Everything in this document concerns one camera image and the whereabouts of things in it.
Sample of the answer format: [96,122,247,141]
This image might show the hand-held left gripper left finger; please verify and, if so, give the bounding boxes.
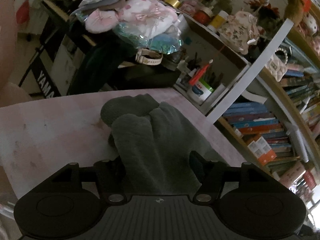
[47,158,128,205]

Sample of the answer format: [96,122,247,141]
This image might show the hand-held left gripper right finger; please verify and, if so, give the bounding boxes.
[189,150,274,205]

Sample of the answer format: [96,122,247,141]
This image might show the dark grey towel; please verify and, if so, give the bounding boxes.
[100,93,220,195]

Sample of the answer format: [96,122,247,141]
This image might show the orange and white box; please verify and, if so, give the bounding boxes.
[246,135,267,155]
[255,142,277,167]

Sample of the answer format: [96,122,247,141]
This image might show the white pen holder jar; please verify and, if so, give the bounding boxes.
[186,78,216,106]

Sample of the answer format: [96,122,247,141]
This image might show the row of colourful books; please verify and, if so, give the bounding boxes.
[222,102,300,167]

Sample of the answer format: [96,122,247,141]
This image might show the orange marker pen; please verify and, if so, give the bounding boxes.
[189,59,213,86]

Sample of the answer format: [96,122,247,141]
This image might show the black bag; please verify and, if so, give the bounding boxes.
[109,60,182,91]

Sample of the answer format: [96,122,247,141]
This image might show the white paper roll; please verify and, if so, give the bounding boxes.
[289,127,310,163]

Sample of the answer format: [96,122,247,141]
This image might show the pink box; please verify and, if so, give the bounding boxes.
[279,162,319,192]

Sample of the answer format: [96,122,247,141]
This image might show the wooden bookshelf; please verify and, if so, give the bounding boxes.
[172,5,320,205]

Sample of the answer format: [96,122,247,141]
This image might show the dark green cloth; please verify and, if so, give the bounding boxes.
[67,39,125,96]

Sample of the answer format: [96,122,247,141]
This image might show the white wristwatch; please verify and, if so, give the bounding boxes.
[135,47,163,67]

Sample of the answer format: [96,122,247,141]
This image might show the white pearl handbag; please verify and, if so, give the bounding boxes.
[264,47,288,81]

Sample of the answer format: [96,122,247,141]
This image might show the row of thin children's books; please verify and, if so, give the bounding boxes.
[279,64,320,125]

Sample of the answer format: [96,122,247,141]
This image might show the black piano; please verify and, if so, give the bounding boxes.
[19,0,100,100]

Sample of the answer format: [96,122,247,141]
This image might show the floral fabric bag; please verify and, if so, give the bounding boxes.
[217,10,261,55]

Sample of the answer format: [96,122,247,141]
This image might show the yellow jar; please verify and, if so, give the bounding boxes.
[207,10,228,33]

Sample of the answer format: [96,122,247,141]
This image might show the red round tin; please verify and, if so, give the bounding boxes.
[192,6,213,26]

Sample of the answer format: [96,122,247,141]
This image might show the person's pink clothing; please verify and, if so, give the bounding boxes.
[0,0,34,108]

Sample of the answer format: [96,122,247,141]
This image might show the pile of plush toys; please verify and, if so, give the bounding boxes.
[75,0,184,54]

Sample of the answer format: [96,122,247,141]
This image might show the red artificial flowers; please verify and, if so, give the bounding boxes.
[247,0,281,27]

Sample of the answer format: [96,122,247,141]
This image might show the white and red plush toy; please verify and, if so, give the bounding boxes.
[300,12,320,39]

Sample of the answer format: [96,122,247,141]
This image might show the brown plush toy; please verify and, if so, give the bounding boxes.
[284,0,307,26]

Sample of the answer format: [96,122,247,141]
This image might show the red hanging bag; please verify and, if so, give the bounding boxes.
[16,0,31,26]

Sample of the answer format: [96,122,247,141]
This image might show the white shelf post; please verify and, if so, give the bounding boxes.
[205,19,295,125]

